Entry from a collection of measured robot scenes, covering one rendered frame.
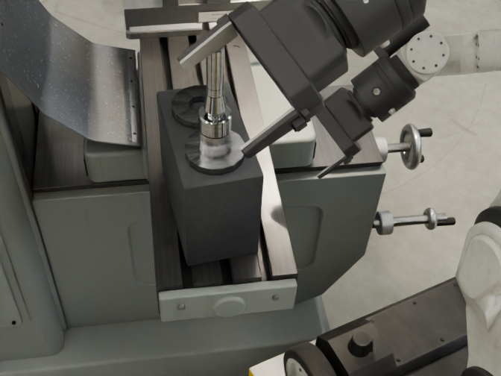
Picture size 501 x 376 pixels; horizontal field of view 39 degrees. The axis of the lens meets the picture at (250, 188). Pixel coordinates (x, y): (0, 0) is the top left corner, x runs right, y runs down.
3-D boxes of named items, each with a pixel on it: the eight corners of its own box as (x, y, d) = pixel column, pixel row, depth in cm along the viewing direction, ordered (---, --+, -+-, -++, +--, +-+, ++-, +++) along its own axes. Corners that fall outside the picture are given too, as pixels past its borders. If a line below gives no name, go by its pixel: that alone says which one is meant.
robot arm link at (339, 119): (353, 157, 123) (410, 116, 120) (347, 162, 114) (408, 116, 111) (310, 100, 124) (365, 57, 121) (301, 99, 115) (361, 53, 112)
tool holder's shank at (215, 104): (199, 110, 99) (197, 45, 91) (218, 101, 101) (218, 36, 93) (211, 122, 98) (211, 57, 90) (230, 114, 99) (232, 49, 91)
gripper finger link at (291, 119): (237, 146, 63) (294, 105, 62) (244, 153, 66) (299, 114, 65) (247, 160, 62) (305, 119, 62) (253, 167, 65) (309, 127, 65)
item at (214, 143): (192, 143, 105) (191, 114, 100) (219, 131, 107) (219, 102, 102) (209, 163, 102) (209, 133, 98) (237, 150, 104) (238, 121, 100)
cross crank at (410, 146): (414, 145, 187) (425, 112, 178) (429, 178, 179) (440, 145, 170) (356, 150, 185) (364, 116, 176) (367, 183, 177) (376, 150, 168)
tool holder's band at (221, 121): (191, 114, 100) (191, 109, 100) (219, 102, 102) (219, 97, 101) (209, 133, 98) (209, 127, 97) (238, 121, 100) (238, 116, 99)
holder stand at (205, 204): (227, 160, 131) (228, 74, 116) (259, 253, 117) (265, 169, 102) (162, 170, 128) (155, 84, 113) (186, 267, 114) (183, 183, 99)
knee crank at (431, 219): (449, 215, 183) (455, 199, 179) (457, 233, 179) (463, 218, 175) (367, 221, 181) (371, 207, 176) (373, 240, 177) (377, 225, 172)
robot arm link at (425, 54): (402, 107, 120) (459, 66, 118) (400, 107, 110) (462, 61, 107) (362, 54, 121) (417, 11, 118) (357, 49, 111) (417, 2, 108)
